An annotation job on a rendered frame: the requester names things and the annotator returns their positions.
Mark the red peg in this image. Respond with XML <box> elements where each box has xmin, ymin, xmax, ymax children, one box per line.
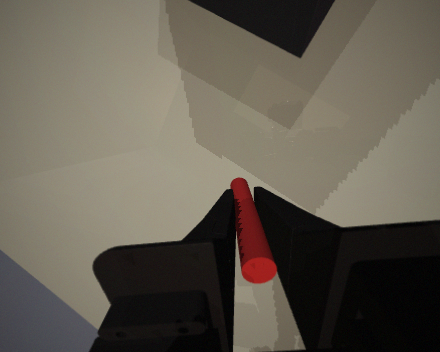
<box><xmin>230</xmin><ymin>178</ymin><xmax>277</xmax><ymax>283</ymax></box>

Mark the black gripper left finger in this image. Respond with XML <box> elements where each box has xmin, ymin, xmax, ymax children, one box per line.
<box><xmin>92</xmin><ymin>189</ymin><xmax>236</xmax><ymax>352</ymax></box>

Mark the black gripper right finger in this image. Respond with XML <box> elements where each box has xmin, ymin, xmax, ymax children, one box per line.
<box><xmin>254</xmin><ymin>186</ymin><xmax>440</xmax><ymax>350</ymax></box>

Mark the black box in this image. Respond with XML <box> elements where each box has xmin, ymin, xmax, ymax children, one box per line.
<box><xmin>188</xmin><ymin>0</ymin><xmax>335</xmax><ymax>58</ymax></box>

